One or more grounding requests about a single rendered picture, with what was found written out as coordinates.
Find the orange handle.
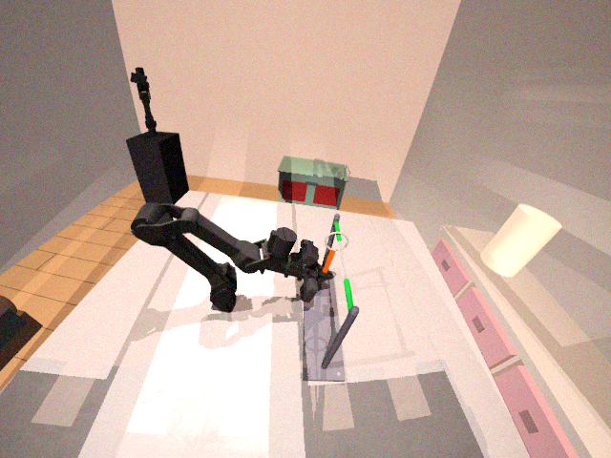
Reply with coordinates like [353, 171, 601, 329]
[322, 232, 349, 273]

